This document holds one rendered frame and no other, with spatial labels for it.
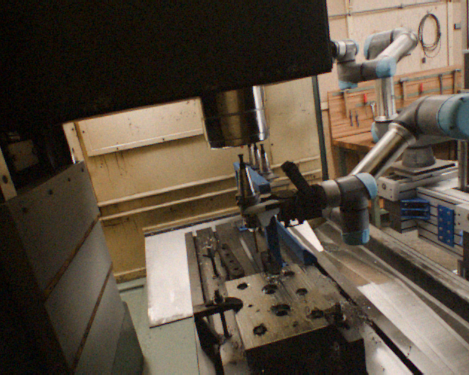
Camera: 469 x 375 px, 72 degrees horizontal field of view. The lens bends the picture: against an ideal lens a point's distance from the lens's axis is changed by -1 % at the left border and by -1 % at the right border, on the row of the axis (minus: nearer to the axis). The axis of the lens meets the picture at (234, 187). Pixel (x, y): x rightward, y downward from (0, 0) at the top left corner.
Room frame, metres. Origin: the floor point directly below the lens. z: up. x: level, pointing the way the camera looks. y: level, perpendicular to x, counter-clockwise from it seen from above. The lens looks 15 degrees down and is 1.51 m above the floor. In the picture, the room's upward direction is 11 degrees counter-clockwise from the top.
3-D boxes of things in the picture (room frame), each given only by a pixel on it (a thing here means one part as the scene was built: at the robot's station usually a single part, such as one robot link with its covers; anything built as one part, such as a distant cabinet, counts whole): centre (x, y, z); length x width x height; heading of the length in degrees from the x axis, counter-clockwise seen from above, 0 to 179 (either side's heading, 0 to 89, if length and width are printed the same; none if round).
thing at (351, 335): (0.60, -0.17, 0.97); 0.13 x 0.03 x 0.15; 8
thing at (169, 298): (1.45, 0.06, 0.75); 0.89 x 0.70 x 0.26; 98
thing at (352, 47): (1.38, -0.53, 1.61); 0.11 x 0.08 x 0.09; 128
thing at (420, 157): (1.55, -0.92, 1.09); 0.15 x 0.15 x 0.10
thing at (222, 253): (1.08, 0.06, 0.93); 0.26 x 0.05 x 0.06; 13
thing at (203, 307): (0.75, 0.10, 0.97); 0.13 x 0.03 x 0.15; 98
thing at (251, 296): (0.75, -0.05, 0.97); 0.29 x 0.23 x 0.05; 8
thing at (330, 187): (0.83, -0.24, 1.22); 0.08 x 0.05 x 0.08; 8
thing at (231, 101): (0.80, -0.03, 1.46); 0.16 x 0.16 x 0.12
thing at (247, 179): (0.80, -0.03, 1.31); 0.04 x 0.04 x 0.07
